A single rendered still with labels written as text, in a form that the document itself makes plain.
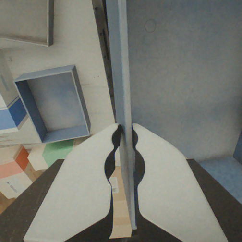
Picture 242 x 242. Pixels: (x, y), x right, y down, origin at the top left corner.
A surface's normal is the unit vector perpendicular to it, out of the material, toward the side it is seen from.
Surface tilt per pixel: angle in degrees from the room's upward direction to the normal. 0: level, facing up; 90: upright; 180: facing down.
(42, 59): 0
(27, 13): 0
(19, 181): 0
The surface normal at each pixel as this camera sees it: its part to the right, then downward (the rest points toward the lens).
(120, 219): 0.11, 0.48
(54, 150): -0.18, -0.85
